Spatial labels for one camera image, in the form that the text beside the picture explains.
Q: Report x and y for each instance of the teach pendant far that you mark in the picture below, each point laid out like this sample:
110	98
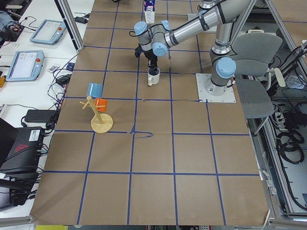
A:
49	32

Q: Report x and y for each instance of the black power adapter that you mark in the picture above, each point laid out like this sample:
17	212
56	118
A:
81	20

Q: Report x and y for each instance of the wooden mug tree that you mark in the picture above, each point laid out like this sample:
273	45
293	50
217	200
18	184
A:
101	122

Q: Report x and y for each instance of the black laptop charger brick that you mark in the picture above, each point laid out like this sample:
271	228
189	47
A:
39	116

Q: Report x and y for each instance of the teach pendant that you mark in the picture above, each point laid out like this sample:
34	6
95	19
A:
49	32
26	66

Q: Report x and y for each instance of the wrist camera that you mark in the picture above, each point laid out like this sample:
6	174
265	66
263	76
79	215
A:
138	52

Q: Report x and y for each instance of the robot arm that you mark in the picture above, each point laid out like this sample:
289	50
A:
206	5
226	16

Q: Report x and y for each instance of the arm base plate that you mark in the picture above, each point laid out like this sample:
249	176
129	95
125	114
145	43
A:
210	93
192	16

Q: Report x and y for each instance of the aluminium frame post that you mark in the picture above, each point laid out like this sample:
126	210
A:
68	18

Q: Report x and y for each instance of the blue white milk carton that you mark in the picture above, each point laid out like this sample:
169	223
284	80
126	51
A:
149	11

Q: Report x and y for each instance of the blue cup on tree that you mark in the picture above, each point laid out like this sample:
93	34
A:
95	90

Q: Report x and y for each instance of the black computer box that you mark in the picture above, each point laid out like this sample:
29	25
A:
19	149

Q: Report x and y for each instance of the white ribbed mug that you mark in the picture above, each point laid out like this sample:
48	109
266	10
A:
153	76

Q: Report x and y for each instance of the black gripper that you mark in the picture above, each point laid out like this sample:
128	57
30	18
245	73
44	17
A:
148	55

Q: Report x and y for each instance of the grey office chair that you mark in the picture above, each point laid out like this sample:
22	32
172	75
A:
254	51

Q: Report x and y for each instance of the small remote control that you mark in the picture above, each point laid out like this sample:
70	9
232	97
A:
53	68

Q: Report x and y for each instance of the teach pendant near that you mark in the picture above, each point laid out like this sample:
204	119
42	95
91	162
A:
26	66

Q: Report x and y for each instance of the orange cup on tree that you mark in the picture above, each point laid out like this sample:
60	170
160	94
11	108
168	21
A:
100	104

